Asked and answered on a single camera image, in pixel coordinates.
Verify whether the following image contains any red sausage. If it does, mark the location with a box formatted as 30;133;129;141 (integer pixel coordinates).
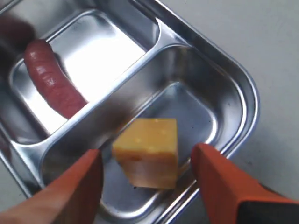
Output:
24;39;87;119

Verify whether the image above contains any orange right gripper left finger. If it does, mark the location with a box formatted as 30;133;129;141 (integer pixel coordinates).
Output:
0;149;103;224

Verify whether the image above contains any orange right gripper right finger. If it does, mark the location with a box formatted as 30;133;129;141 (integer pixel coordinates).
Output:
191;143;299;224

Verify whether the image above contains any steel two-compartment lunch box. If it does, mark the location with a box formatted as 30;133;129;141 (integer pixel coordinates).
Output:
0;0;259;224

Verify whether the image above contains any yellow cheese wedge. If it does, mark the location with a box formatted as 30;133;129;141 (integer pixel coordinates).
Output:
112;118;178;189

